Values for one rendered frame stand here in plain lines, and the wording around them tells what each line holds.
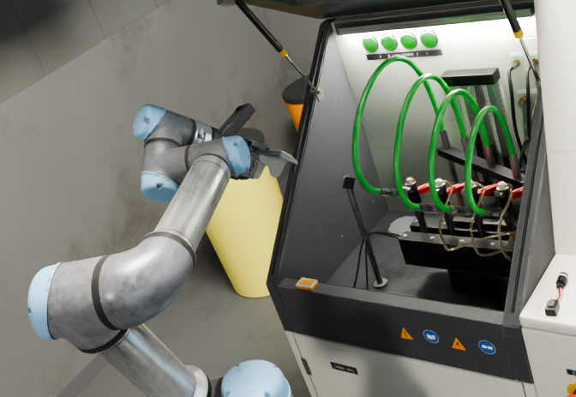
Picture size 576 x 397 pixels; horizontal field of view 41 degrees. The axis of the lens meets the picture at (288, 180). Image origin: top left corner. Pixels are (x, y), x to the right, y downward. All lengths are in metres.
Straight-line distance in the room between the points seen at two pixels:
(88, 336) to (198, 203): 0.28
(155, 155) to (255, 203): 2.01
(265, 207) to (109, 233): 0.76
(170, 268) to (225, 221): 2.36
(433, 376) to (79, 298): 1.00
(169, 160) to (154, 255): 0.37
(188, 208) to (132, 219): 2.59
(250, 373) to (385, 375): 0.60
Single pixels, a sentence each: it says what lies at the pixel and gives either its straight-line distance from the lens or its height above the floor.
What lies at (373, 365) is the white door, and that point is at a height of 0.73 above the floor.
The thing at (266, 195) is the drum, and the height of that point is 0.50.
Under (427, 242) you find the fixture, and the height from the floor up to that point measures 0.98.
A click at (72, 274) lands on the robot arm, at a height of 1.51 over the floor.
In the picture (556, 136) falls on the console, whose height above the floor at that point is 1.24.
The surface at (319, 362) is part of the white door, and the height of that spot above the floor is 0.70.
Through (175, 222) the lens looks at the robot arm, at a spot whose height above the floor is 1.50.
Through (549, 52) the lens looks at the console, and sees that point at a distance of 1.70.
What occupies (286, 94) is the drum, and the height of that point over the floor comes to 0.61.
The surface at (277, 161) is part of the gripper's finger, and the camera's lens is 1.69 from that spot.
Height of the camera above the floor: 2.03
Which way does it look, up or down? 25 degrees down
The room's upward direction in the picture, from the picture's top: 20 degrees counter-clockwise
